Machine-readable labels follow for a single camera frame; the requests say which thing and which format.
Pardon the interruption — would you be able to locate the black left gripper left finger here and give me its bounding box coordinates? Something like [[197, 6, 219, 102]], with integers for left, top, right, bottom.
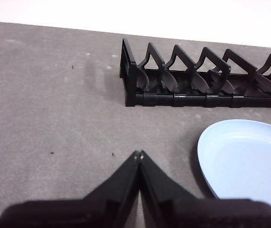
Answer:
[[0, 150, 140, 228]]

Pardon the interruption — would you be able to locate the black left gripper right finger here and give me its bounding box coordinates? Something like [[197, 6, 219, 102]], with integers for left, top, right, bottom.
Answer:
[[139, 149, 271, 228]]

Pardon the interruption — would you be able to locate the blue round plate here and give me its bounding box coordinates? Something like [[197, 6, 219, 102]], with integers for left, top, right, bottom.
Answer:
[[196, 119, 271, 226]]

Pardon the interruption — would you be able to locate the black plastic plate rack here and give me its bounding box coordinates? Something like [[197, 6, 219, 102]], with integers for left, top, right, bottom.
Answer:
[[119, 38, 271, 110]]

